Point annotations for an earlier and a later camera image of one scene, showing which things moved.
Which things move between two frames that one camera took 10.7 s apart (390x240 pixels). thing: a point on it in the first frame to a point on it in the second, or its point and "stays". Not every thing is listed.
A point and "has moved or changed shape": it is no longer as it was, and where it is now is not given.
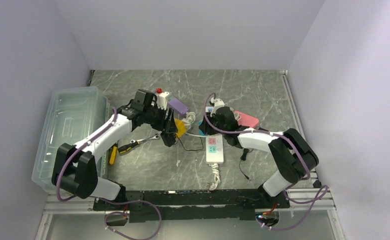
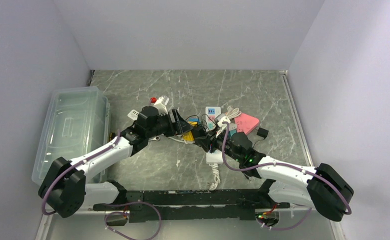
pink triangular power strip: [248, 120] stays
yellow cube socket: [181, 127] has moved or changed shape
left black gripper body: [155, 117] stays
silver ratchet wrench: [156, 136] stays
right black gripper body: [214, 120] to [215, 142]
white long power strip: [214, 145] stays
